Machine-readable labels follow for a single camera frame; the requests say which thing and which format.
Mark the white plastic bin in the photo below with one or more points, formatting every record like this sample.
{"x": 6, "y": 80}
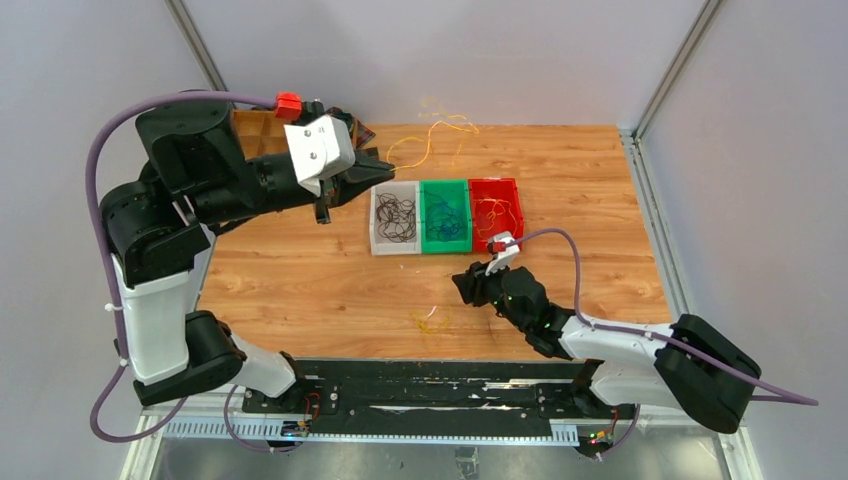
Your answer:
{"x": 394, "y": 219}

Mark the wooden compartment tray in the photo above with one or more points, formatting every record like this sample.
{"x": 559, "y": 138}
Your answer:
{"x": 259, "y": 132}

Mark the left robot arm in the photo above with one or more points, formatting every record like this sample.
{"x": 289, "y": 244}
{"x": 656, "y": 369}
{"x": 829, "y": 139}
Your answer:
{"x": 160, "y": 230}

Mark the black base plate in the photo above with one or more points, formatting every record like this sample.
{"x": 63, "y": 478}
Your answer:
{"x": 418, "y": 398}

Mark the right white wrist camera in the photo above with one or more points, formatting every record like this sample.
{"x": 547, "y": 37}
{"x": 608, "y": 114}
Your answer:
{"x": 503, "y": 248}

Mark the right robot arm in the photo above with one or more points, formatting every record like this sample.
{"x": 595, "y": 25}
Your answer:
{"x": 678, "y": 365}

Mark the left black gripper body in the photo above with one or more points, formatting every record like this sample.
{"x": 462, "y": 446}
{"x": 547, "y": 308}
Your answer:
{"x": 333, "y": 193}

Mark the green plastic bin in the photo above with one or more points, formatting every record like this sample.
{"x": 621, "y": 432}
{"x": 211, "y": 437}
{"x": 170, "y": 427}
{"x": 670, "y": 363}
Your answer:
{"x": 445, "y": 216}

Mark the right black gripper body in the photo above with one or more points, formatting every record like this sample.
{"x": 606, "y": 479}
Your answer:
{"x": 484, "y": 290}

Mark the plaid cloth under tray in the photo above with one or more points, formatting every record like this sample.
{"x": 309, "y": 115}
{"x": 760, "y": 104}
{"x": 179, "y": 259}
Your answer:
{"x": 360, "y": 134}

